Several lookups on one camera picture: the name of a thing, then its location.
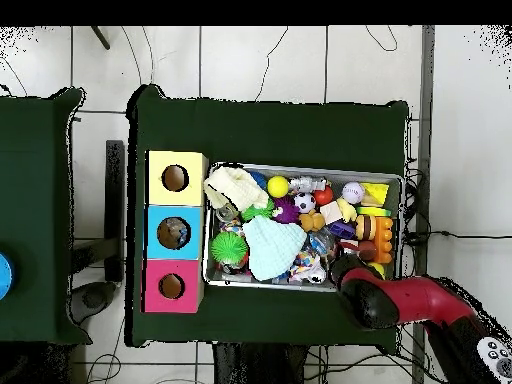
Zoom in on orange spiky toy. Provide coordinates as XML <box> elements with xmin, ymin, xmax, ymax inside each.
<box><xmin>372</xmin><ymin>216</ymin><xmax>396</xmax><ymax>266</ymax></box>

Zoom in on blue spiky ball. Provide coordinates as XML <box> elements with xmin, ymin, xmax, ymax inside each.
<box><xmin>246</xmin><ymin>169</ymin><xmax>269</xmax><ymax>191</ymax></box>

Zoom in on small wooden block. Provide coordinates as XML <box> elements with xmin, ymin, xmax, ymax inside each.
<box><xmin>319</xmin><ymin>200</ymin><xmax>345</xmax><ymax>226</ymax></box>

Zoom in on white baseball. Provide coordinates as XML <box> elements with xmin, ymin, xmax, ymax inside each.
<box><xmin>341</xmin><ymin>180</ymin><xmax>366</xmax><ymax>205</ymax></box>

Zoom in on orange plush toy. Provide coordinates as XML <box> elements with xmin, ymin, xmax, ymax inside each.
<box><xmin>299</xmin><ymin>210</ymin><xmax>327</xmax><ymax>234</ymax></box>

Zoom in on small soccer ball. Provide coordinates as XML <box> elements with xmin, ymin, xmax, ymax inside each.
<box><xmin>293</xmin><ymin>191</ymin><xmax>317</xmax><ymax>215</ymax></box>

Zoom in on green fuzzy toy with eyes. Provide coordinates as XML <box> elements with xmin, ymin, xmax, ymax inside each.
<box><xmin>210</xmin><ymin>230</ymin><xmax>250</xmax><ymax>268</ymax></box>

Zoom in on clear mesh bin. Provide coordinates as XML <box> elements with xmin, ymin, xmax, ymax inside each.
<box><xmin>203</xmin><ymin>163</ymin><xmax>405</xmax><ymax>296</ymax></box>

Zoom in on brown toy football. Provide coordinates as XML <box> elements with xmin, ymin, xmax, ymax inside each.
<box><xmin>356</xmin><ymin>240</ymin><xmax>379</xmax><ymax>262</ymax></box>

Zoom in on white multicoloured printed packet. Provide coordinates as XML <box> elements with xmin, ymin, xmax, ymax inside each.
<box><xmin>289</xmin><ymin>249</ymin><xmax>323</xmax><ymax>280</ymax></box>

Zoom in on small red ball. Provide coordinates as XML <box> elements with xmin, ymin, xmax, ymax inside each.
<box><xmin>313</xmin><ymin>186</ymin><xmax>335</xmax><ymax>208</ymax></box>

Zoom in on purple fuzzy toy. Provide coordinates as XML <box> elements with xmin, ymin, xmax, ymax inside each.
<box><xmin>273</xmin><ymin>198</ymin><xmax>304</xmax><ymax>227</ymax></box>

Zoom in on wooden box with three holes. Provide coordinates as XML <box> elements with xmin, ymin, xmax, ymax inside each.
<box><xmin>142</xmin><ymin>148</ymin><xmax>211</xmax><ymax>316</ymax></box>

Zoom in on dark green side table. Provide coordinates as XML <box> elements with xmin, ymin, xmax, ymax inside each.
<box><xmin>0</xmin><ymin>86</ymin><xmax>91</xmax><ymax>347</ymax></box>

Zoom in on clear bottle with blue label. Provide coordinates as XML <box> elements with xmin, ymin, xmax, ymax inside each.
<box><xmin>308</xmin><ymin>231</ymin><xmax>337</xmax><ymax>257</ymax></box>

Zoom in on small green spiky toy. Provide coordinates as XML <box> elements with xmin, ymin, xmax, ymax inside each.
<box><xmin>241</xmin><ymin>199</ymin><xmax>277</xmax><ymax>224</ymax></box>

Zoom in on yellow duck toy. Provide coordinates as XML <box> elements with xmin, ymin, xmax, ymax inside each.
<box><xmin>336</xmin><ymin>198</ymin><xmax>359</xmax><ymax>225</ymax></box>

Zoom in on mint green cloth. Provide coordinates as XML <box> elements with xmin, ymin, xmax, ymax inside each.
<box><xmin>241</xmin><ymin>215</ymin><xmax>309</xmax><ymax>283</ymax></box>

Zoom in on blue round plate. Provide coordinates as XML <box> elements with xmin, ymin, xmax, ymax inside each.
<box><xmin>0</xmin><ymin>251</ymin><xmax>14</xmax><ymax>302</ymax></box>

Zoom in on yellow toy banana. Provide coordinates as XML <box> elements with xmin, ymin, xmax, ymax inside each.
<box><xmin>357</xmin><ymin>206</ymin><xmax>394</xmax><ymax>218</ymax></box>

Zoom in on pale yellow cloth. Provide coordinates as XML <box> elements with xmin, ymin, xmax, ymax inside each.
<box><xmin>203</xmin><ymin>163</ymin><xmax>271</xmax><ymax>213</ymax></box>

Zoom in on silver robot toy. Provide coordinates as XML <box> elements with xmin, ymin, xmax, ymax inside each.
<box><xmin>287</xmin><ymin>175</ymin><xmax>328</xmax><ymax>195</ymax></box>

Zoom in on purple block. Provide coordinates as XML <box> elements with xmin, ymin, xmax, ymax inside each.
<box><xmin>327</xmin><ymin>221</ymin><xmax>357</xmax><ymax>240</ymax></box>

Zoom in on crushed silver can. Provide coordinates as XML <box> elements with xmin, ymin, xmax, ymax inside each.
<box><xmin>215</xmin><ymin>201</ymin><xmax>240</xmax><ymax>224</ymax></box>

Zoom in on black floor cable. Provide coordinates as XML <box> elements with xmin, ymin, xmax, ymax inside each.
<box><xmin>402</xmin><ymin>163</ymin><xmax>512</xmax><ymax>245</ymax></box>

